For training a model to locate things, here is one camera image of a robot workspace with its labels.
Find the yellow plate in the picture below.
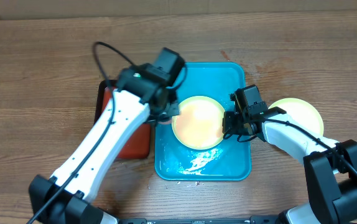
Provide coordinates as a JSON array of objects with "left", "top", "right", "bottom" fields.
[
  {"left": 269, "top": 98, "right": 324, "bottom": 136},
  {"left": 172, "top": 96, "right": 225, "bottom": 151}
]

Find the dark hourglass sponge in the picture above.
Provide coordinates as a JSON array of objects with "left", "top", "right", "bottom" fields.
[{"left": 158, "top": 117, "right": 172, "bottom": 125}]

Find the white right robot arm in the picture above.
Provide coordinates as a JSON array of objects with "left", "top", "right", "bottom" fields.
[{"left": 222, "top": 107, "right": 357, "bottom": 223}]

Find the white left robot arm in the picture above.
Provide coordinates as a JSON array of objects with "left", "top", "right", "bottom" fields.
[{"left": 29, "top": 63, "right": 184, "bottom": 224}]

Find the teal plastic tray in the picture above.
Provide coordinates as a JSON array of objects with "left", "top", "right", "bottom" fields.
[{"left": 154, "top": 62, "right": 252, "bottom": 181}]

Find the red tray with black rim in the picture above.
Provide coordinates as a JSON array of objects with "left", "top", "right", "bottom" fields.
[{"left": 94, "top": 81, "right": 151, "bottom": 159}]

